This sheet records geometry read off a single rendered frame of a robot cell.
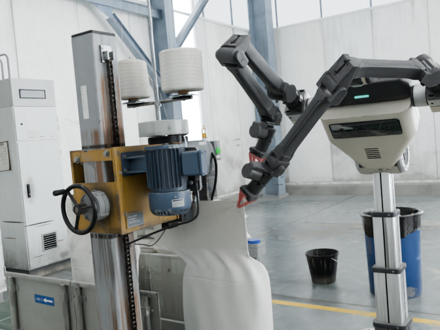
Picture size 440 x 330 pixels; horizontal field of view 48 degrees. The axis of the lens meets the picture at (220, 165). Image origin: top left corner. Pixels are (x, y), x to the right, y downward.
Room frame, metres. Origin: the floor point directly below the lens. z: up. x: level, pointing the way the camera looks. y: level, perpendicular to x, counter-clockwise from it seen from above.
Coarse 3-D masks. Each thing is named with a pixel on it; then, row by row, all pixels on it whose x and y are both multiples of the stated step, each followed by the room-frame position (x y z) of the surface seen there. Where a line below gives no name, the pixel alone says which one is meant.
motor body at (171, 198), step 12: (180, 144) 1.74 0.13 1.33; (156, 156) 1.72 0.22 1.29; (168, 156) 1.72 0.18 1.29; (156, 168) 1.72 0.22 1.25; (168, 168) 1.72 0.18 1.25; (180, 168) 1.73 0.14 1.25; (156, 180) 1.72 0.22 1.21; (168, 180) 1.71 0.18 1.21; (180, 180) 1.73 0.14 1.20; (156, 192) 1.73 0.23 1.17; (168, 192) 1.71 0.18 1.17; (180, 192) 1.72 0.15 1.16; (156, 204) 1.72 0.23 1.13; (168, 204) 1.71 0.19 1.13; (180, 204) 1.72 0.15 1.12
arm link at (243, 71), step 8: (216, 56) 1.88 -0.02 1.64; (240, 56) 1.82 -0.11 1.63; (224, 64) 1.89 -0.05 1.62; (232, 64) 1.88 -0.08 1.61; (240, 64) 1.83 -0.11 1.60; (232, 72) 1.90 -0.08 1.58; (240, 72) 1.88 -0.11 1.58; (248, 72) 1.92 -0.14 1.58; (240, 80) 1.92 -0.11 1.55; (248, 80) 1.93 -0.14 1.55; (256, 80) 1.97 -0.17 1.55; (248, 88) 1.95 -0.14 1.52; (256, 88) 1.97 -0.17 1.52; (248, 96) 2.01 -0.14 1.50; (256, 96) 1.99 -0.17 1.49; (264, 96) 2.02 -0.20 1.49; (256, 104) 2.03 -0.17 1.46; (264, 104) 2.03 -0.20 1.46; (272, 104) 2.06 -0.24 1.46; (264, 112) 2.06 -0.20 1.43; (272, 112) 2.07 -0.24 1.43; (280, 112) 2.11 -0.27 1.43; (264, 120) 2.13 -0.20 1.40; (272, 120) 2.09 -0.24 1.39
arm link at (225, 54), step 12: (240, 36) 1.89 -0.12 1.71; (228, 48) 1.84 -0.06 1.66; (240, 48) 1.84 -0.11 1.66; (252, 48) 1.91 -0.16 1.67; (228, 60) 1.84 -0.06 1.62; (252, 60) 1.93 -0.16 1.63; (264, 60) 1.98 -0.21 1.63; (264, 72) 1.99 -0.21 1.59; (276, 84) 2.07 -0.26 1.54; (288, 84) 2.08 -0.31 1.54; (288, 96) 2.10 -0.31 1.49
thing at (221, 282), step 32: (160, 224) 2.25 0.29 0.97; (192, 224) 2.14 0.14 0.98; (224, 224) 2.04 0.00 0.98; (192, 256) 2.11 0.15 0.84; (224, 256) 2.02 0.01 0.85; (192, 288) 2.07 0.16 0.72; (224, 288) 1.97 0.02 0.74; (256, 288) 1.92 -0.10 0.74; (192, 320) 2.08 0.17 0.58; (224, 320) 1.97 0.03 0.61; (256, 320) 1.92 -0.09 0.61
